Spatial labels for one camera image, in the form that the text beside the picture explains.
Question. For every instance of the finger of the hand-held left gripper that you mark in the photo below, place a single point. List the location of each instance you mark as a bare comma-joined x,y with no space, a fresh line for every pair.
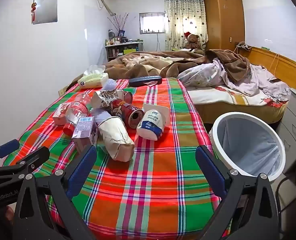
7,147
25,162

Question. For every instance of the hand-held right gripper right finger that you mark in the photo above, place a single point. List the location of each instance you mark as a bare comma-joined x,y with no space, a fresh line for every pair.
210,172

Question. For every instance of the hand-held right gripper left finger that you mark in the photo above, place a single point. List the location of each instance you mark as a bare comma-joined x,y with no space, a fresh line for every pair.
81,170

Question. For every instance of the white round trash bin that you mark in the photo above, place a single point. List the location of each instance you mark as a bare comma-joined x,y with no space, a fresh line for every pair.
219,140

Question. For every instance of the purple drink carton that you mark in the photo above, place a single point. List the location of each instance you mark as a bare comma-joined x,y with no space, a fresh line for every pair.
84,130

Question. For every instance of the crushed beige paper cup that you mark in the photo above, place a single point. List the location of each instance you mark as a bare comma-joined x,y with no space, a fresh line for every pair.
115,137

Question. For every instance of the white foam fruit net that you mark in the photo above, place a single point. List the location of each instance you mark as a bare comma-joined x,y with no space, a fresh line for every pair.
109,85
100,115

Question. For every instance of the pink small carton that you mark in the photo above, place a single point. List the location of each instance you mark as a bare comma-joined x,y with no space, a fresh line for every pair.
60,113

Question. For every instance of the clear plastic bottle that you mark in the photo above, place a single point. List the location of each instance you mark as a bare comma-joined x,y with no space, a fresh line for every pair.
76,110

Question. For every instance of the red printed can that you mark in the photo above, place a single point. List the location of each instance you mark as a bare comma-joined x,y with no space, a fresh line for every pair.
124,113

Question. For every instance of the white blue yogurt cup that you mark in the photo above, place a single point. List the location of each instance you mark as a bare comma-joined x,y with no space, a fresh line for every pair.
150,125

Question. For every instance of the brown patterned paper cup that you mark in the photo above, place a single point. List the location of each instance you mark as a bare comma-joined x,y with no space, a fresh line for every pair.
107,96

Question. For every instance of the red green plaid tablecloth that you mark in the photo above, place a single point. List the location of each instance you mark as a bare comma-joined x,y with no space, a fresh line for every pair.
150,192

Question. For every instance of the floral bed sheet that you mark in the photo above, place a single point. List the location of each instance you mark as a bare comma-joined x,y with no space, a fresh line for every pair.
213,93

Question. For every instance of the soft tissue pack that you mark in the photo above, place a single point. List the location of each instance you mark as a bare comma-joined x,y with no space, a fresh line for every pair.
92,80

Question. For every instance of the pale printed quilt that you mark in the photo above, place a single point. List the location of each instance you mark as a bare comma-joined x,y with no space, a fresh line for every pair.
253,80

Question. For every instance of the grey drawer nightstand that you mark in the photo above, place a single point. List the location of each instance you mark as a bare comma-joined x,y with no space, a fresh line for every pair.
295,115

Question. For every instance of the brown fleece blanket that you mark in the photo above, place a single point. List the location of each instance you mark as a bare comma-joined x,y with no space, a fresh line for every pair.
143,65

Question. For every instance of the wooden headboard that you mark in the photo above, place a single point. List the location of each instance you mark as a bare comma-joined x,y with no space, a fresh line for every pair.
283,67

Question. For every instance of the cluttered shelf unit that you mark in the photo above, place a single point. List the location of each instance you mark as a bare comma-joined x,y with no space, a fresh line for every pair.
122,48

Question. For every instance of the power strip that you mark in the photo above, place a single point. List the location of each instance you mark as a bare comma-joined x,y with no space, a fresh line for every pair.
244,46

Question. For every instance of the brown teddy bear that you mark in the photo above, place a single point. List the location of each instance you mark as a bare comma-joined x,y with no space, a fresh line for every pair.
193,40

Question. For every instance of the red knot ornament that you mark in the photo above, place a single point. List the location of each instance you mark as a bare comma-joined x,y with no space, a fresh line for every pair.
33,6

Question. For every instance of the decorative flower branches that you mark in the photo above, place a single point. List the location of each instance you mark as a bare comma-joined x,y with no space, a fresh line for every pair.
117,23

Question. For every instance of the wooden wardrobe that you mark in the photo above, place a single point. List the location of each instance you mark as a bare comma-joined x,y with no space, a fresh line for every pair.
223,17

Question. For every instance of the heart print curtain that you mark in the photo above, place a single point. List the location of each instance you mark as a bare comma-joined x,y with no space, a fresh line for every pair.
175,17

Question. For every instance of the small window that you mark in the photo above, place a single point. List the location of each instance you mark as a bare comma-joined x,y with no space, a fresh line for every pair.
151,23

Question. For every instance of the wrapped air conditioner pipe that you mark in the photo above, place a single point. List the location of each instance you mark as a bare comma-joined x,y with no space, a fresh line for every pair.
105,3

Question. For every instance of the wall socket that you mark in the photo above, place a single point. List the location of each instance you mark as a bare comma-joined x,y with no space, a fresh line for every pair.
62,91

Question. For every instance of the grey wall panel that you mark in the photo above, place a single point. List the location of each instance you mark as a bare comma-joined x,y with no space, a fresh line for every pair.
45,10

